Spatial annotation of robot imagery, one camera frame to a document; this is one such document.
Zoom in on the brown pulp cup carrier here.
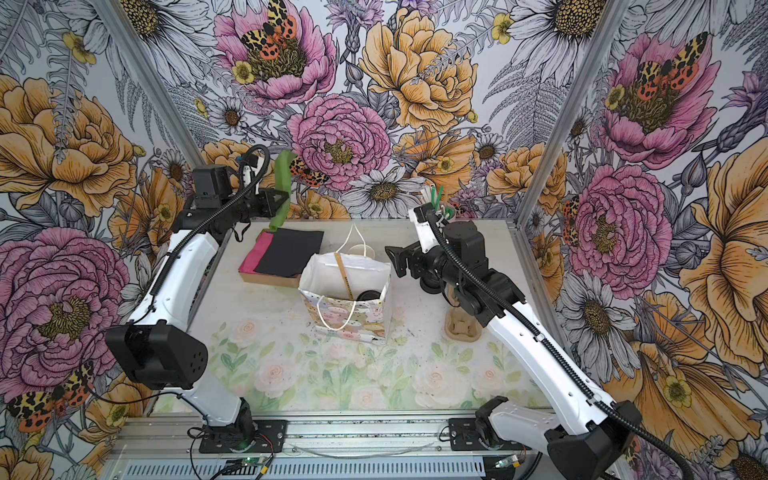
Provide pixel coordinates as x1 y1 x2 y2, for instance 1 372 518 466
443 307 483 343

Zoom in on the black plastic cup lid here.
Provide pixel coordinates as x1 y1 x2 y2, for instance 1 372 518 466
356 290 381 302

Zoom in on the brown wooden stirrer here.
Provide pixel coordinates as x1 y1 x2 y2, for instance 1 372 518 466
334 252 355 300

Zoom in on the cartoon animal paper gift bag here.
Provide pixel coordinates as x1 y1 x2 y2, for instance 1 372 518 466
298 225 393 344

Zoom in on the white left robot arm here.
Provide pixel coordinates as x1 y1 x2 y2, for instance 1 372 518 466
105 161 287 444

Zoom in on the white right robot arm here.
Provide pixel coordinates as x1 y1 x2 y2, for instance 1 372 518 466
385 203 641 479

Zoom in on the stack of black lids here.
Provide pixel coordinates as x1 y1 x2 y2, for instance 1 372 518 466
419 275 444 295

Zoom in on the pink paper napkin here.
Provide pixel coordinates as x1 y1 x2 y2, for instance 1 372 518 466
238 231 274 274

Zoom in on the black paper napkin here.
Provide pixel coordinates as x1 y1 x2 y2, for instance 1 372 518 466
253 228 324 278

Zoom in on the stack of paper cups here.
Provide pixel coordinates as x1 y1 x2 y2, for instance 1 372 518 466
348 243 375 258

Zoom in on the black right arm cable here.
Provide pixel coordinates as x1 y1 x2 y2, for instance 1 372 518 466
425 209 697 480

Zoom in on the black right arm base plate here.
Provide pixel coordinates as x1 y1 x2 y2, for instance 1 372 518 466
447 417 525 452

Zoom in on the aluminium front frame rail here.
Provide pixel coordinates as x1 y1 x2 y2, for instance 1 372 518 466
113 410 476 458

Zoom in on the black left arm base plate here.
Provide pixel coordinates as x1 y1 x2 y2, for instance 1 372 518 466
199 419 288 454

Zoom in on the aluminium left corner post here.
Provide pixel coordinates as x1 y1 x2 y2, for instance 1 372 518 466
94 1 205 168

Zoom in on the aluminium corner post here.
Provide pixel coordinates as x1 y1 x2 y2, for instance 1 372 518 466
94 1 205 168
514 0 630 230

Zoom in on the white ventilated cable duct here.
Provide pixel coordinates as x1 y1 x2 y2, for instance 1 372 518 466
107 456 486 479

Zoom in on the aluminium right corner post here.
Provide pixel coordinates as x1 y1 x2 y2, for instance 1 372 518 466
514 0 630 230

